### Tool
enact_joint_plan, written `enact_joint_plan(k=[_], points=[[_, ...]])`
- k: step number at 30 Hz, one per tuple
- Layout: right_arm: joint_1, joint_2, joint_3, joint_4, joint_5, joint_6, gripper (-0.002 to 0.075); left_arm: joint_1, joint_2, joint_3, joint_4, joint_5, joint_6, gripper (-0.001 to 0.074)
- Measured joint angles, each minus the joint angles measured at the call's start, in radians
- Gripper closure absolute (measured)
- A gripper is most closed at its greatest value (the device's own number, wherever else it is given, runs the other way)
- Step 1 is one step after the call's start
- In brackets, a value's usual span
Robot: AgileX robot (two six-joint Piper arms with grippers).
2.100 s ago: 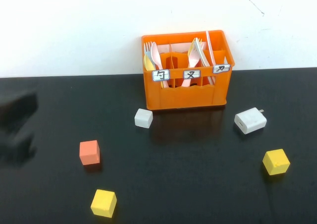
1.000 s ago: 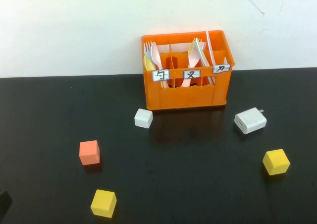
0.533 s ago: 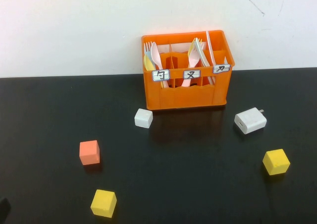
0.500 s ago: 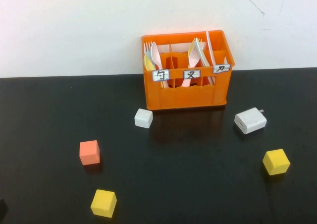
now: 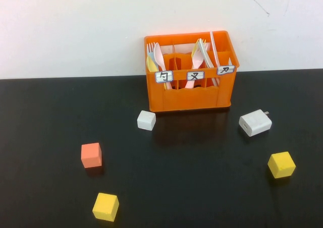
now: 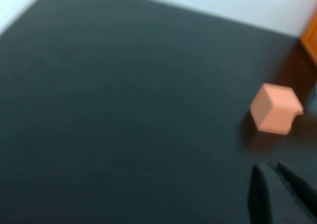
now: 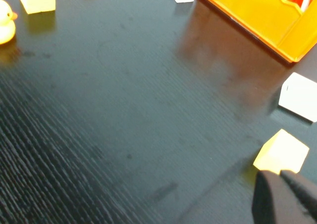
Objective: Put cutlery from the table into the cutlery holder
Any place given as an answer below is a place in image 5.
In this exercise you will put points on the pink plastic knife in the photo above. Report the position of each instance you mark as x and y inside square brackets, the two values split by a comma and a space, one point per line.
[214, 49]

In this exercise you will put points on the white USB wall charger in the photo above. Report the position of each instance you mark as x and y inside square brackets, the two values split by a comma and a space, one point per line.
[255, 123]

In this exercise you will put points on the pink plastic spoon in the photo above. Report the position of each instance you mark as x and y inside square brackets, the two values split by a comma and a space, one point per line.
[159, 55]

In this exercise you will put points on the grey-white plastic knife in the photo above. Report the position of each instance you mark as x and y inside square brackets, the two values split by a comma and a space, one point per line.
[205, 56]

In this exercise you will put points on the orange cube block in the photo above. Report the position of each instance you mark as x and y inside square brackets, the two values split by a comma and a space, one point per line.
[91, 155]

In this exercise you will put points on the yellow plastic fork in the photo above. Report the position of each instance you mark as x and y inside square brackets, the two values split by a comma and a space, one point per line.
[193, 52]

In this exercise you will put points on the pink plastic fork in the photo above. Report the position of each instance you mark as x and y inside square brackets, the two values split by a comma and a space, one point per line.
[196, 61]

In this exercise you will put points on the paper label with spoon character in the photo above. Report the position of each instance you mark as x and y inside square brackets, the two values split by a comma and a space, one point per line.
[164, 76]

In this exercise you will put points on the paper label with fork character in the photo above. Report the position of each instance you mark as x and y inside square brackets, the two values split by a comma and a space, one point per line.
[195, 76]

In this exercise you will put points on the yellow plastic spoon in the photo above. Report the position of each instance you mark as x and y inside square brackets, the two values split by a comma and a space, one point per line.
[151, 64]

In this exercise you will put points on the yellow cube block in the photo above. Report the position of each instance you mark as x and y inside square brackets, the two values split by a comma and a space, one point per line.
[281, 165]
[105, 207]

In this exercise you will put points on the paper label with knife character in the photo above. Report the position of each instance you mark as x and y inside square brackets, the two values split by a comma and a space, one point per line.
[225, 70]

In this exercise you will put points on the grey-white cube block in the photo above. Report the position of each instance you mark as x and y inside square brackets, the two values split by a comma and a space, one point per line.
[146, 120]

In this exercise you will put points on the light blue plastic fork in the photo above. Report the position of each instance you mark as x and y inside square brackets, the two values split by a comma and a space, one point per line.
[151, 52]

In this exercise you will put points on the orange plastic cutlery holder crate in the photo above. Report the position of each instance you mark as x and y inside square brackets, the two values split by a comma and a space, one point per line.
[189, 99]

